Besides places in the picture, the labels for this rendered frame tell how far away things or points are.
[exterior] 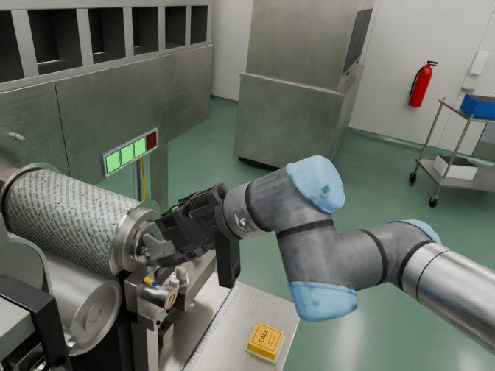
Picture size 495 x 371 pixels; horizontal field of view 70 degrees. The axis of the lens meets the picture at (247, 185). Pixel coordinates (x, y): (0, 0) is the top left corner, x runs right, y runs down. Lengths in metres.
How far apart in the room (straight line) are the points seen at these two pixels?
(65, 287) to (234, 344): 0.47
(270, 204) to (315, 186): 0.06
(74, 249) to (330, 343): 1.70
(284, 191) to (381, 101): 4.64
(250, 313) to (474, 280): 0.68
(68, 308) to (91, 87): 0.55
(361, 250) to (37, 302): 0.34
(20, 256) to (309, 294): 0.34
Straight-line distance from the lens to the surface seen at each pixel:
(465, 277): 0.44
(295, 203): 0.43
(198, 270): 0.92
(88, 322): 0.64
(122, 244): 0.62
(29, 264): 0.51
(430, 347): 2.42
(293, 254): 0.43
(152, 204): 0.66
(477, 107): 3.54
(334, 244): 0.44
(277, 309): 1.03
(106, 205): 0.65
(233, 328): 0.97
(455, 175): 3.88
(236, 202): 0.47
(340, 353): 2.16
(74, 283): 0.63
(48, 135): 0.90
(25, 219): 0.75
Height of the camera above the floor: 1.67
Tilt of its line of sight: 30 degrees down
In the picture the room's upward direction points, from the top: 7 degrees clockwise
